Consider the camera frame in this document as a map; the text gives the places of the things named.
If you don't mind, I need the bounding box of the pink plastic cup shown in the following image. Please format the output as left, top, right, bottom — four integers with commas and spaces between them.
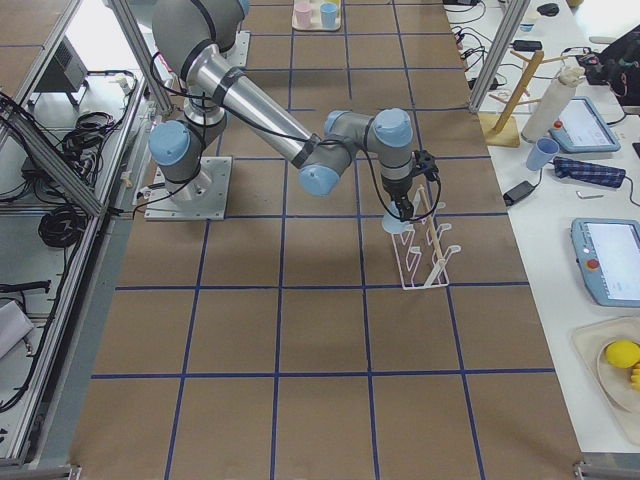
294, 1, 312, 29

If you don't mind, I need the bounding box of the blue teach pendant far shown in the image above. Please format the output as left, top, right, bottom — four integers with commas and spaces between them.
549, 96, 620, 153

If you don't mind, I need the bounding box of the blue cup on desk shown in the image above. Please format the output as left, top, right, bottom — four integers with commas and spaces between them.
525, 137, 560, 171

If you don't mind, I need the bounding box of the light blue cup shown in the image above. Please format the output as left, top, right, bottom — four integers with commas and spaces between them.
382, 201, 409, 235

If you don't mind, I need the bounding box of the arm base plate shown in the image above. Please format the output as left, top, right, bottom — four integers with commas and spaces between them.
225, 30, 251, 68
144, 156, 233, 221

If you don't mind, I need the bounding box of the wooden mug tree stand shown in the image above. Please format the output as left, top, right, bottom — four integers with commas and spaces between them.
478, 49, 565, 148

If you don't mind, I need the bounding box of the blue teach pendant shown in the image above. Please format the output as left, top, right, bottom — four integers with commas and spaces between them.
570, 218, 639, 308
549, 96, 620, 153

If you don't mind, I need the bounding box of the cream plastic tray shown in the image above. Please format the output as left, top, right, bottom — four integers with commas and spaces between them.
291, 0, 342, 32

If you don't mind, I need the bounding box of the blue cup on tray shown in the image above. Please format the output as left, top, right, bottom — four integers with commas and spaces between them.
320, 2, 338, 30

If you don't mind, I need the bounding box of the folded blue plaid umbrella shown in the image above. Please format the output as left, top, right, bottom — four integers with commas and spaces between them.
552, 157, 626, 188

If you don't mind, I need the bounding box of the yellow lemon toy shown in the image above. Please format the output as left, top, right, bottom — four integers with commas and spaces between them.
604, 340, 640, 369

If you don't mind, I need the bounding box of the blue teach pendant near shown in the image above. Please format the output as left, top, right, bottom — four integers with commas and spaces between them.
570, 218, 639, 308

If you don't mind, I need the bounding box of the white wire cup rack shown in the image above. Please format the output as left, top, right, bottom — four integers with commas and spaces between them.
390, 214, 462, 291

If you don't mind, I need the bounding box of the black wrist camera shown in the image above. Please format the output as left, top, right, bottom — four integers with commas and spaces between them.
412, 150, 440, 183

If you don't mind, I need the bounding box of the aluminium frame post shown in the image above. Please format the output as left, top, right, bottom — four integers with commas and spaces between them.
469, 0, 530, 113

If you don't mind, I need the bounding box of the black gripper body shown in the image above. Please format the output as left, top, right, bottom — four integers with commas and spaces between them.
381, 176, 413, 206

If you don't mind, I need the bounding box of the black power adapter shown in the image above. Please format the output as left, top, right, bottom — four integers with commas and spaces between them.
502, 181, 536, 207

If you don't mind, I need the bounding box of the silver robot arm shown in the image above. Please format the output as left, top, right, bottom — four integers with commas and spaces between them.
152, 1, 415, 222

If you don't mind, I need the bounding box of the cream tray on desk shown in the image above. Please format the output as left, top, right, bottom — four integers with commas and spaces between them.
572, 317, 639, 446

